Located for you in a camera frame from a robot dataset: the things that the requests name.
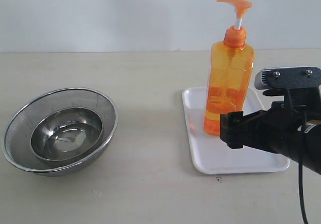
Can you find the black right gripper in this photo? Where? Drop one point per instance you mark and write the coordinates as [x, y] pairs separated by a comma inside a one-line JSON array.
[[279, 129]]

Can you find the orange pump soap bottle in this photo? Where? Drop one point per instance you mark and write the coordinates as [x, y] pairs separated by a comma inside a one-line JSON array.
[[230, 71]]

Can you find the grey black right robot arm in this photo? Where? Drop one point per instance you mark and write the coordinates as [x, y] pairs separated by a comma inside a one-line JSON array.
[[290, 127]]

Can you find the small stainless steel bowl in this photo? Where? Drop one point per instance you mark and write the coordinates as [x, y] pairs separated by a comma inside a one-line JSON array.
[[66, 135]]

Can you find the steel mesh colander bowl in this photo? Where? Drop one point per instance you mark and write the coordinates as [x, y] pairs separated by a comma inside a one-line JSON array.
[[16, 139]]

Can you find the white rectangular plastic tray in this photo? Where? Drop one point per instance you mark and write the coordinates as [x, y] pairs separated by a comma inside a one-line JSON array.
[[212, 156]]

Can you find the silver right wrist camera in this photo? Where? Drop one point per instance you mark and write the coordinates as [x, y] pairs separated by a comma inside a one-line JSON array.
[[287, 78]]

